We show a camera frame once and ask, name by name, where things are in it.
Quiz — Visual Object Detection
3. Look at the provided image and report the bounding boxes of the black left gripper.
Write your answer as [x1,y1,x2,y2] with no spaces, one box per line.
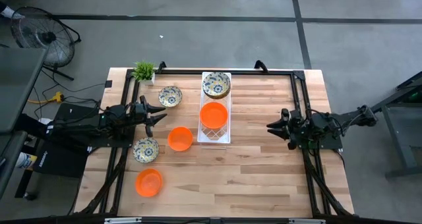
[130,94,168,138]

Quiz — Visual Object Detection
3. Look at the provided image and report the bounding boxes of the black floor cable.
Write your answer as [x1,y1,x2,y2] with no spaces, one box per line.
[32,68,107,119]

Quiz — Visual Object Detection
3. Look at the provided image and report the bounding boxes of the white wire mesh rack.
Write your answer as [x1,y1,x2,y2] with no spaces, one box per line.
[196,70,233,150]

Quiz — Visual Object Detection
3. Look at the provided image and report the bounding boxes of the white canister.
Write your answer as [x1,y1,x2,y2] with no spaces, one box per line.
[15,151,38,171]

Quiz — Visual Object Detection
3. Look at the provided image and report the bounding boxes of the yellow power cord plug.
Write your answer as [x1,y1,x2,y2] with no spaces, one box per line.
[27,91,65,105]

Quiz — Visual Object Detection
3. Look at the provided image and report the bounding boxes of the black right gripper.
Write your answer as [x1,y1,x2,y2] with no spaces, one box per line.
[265,107,305,151]

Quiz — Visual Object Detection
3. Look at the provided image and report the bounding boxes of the green plant in white pot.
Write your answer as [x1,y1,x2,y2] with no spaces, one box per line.
[131,60,157,86]

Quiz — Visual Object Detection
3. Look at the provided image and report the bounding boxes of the black aluminium table frame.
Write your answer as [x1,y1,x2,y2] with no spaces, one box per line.
[74,68,355,218]

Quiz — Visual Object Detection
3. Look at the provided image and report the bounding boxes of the dark grey metal stand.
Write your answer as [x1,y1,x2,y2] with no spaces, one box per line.
[371,70,422,179]

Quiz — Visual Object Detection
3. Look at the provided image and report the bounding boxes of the black floor fan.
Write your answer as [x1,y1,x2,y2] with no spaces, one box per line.
[10,5,82,82]

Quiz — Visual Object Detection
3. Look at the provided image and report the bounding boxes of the grey side table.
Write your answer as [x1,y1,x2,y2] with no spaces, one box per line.
[0,47,47,199]

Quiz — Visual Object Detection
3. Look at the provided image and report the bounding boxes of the person's foot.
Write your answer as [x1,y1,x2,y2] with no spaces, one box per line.
[0,1,26,21]

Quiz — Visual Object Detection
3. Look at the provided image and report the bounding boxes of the yellow floral patterned mini bowl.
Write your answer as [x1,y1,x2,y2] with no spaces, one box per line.
[158,85,183,108]
[201,71,232,100]
[132,137,160,164]

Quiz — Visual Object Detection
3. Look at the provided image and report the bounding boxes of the black tool bag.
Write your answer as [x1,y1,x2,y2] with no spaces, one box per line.
[32,140,90,179]

